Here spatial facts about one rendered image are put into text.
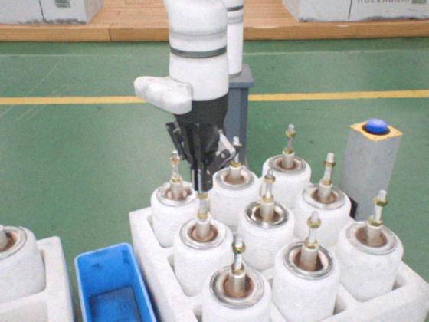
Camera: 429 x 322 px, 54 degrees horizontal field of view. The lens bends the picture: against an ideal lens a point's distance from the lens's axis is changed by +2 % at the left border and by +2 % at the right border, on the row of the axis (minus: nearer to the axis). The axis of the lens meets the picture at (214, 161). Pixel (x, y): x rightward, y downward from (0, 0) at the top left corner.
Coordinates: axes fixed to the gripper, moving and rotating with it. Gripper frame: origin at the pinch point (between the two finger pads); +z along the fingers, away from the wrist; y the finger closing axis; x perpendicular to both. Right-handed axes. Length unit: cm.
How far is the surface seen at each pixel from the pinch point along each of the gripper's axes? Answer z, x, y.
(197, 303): 17.5, 6.0, -4.9
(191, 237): 10.2, 2.0, 0.4
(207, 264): 12.5, 2.7, -3.9
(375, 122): 2.7, -40.7, -6.4
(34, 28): 28, -63, 209
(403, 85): 36, -150, 31
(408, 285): 17.6, -20.5, -25.5
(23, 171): 35, 1, 80
